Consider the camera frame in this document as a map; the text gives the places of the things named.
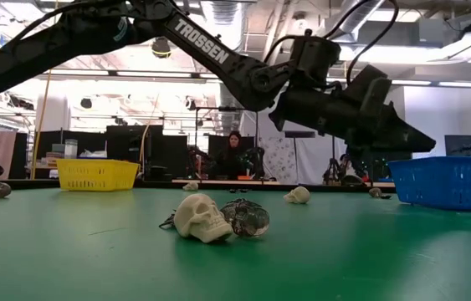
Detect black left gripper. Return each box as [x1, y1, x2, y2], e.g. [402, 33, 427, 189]
[268, 84, 438, 154]

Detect clear glass skull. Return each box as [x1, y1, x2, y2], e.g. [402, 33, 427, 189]
[220, 198, 271, 239]

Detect black panel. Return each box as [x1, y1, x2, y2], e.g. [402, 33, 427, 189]
[346, 150, 412, 181]

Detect black monitor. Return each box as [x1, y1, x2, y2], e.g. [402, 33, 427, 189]
[444, 134, 471, 158]

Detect blue plastic basket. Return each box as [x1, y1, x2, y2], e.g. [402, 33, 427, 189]
[387, 156, 471, 212]

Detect long ceiling light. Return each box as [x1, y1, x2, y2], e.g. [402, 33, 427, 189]
[389, 79, 471, 89]
[36, 69, 219, 81]

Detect black sign on pole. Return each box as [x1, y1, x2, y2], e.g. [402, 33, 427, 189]
[284, 130, 317, 185]

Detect white patterned sheet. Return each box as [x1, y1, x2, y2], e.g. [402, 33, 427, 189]
[258, 137, 299, 185]

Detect person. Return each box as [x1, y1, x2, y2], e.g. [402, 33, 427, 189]
[213, 130, 258, 181]

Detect black partition panels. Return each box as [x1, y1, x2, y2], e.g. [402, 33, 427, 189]
[36, 124, 189, 181]

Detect yellow plastic basket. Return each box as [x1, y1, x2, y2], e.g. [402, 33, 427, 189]
[55, 158, 141, 192]

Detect green table mat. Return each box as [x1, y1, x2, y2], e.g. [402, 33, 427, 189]
[0, 186, 471, 301]

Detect clear plastic jar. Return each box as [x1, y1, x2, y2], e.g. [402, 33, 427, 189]
[64, 139, 79, 160]

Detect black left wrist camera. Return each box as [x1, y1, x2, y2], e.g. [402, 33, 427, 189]
[345, 64, 394, 123]

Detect large silver duct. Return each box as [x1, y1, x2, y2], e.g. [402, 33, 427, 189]
[322, 0, 387, 41]

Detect black frame stand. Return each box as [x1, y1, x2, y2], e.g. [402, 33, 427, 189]
[194, 106, 260, 181]

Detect silver flexible duct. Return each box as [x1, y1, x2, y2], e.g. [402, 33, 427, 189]
[212, 0, 244, 26]

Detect black table frame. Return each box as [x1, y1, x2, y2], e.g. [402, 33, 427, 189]
[0, 178, 399, 194]

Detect black ceiling camera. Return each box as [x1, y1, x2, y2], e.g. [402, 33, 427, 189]
[151, 36, 173, 59]

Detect yellow cable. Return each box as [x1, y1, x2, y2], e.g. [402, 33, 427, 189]
[29, 69, 53, 181]

